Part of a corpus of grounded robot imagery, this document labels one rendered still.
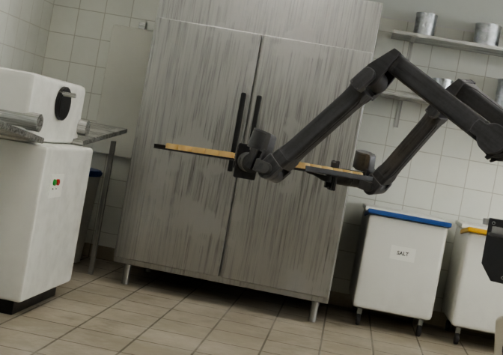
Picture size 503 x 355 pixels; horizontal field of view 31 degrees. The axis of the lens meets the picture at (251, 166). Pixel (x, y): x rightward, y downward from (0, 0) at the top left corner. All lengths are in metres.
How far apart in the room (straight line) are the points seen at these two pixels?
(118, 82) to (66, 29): 0.58
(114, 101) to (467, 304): 2.88
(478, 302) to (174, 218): 2.01
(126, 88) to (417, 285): 2.53
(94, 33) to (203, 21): 1.30
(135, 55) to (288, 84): 1.48
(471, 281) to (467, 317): 0.23
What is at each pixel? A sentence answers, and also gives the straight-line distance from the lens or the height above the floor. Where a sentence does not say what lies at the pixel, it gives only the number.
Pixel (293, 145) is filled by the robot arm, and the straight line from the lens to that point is 2.52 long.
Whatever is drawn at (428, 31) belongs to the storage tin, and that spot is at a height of 2.02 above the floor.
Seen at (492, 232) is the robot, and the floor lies 0.94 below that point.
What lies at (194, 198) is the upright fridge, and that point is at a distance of 5.76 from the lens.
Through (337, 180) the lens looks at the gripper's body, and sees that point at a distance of 3.07.
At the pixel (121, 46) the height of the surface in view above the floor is 1.57.
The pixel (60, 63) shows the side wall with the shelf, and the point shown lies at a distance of 6.97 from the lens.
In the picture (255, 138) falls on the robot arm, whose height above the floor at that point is 1.07.
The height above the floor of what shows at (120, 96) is 1.21.
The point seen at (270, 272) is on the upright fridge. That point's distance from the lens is 5.73.
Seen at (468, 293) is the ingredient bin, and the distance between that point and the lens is 6.03.
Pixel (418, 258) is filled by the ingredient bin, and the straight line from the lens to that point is 5.98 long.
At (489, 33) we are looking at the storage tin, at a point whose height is 2.07.
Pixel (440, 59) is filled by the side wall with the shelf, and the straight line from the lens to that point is 6.65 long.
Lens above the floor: 1.06
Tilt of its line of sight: 2 degrees down
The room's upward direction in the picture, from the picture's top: 10 degrees clockwise
